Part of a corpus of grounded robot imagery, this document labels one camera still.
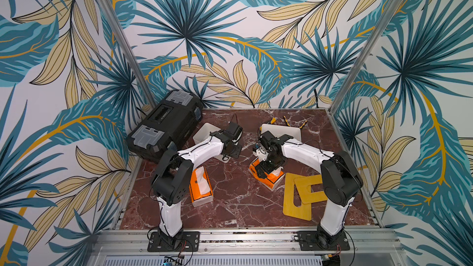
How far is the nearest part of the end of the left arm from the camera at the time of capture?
26.8 inches

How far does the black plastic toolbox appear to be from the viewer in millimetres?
848

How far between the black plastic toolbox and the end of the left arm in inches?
11.2
